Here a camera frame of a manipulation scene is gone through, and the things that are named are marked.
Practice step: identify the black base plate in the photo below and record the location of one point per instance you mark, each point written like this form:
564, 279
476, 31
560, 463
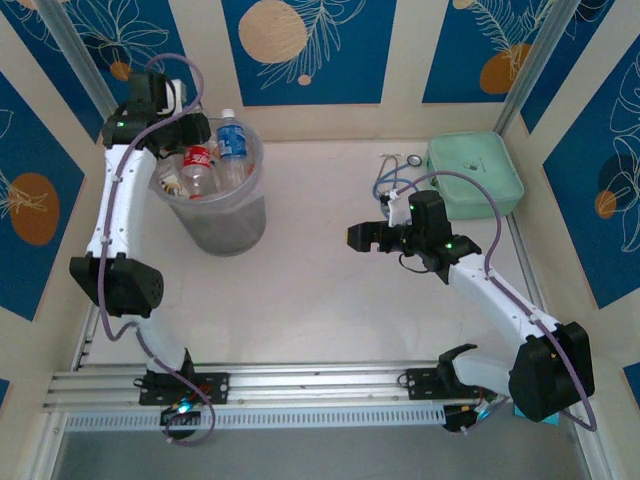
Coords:
215, 387
422, 385

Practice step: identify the black controller board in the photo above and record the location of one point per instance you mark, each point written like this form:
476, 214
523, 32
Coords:
180, 412
460, 417

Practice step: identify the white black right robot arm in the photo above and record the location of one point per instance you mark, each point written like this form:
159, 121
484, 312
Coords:
495, 290

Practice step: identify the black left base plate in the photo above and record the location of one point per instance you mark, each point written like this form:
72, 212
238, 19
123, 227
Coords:
215, 387

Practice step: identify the translucent plastic bin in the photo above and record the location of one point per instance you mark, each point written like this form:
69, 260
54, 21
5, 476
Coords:
225, 225

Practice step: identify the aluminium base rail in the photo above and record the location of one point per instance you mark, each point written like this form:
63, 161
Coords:
320, 385

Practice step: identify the small red label cola bottle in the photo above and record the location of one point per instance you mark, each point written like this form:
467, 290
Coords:
197, 159

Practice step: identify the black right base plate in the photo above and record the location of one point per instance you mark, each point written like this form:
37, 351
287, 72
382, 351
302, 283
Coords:
422, 385

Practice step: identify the mint green zip case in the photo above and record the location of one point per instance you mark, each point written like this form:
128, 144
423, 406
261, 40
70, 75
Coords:
475, 170

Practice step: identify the blue stethoscope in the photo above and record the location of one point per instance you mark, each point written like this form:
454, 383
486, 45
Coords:
387, 172

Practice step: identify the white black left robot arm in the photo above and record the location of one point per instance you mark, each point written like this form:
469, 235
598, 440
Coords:
120, 210

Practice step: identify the aluminium side rail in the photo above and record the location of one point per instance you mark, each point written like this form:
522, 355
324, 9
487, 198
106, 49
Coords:
85, 345
524, 255

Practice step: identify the small blue label bottle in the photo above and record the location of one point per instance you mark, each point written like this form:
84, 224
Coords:
231, 142

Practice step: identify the blue white wipes packet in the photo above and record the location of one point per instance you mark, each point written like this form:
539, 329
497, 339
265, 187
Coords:
552, 421

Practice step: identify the aluminium frame post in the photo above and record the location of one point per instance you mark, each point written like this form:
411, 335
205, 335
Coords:
540, 60
70, 40

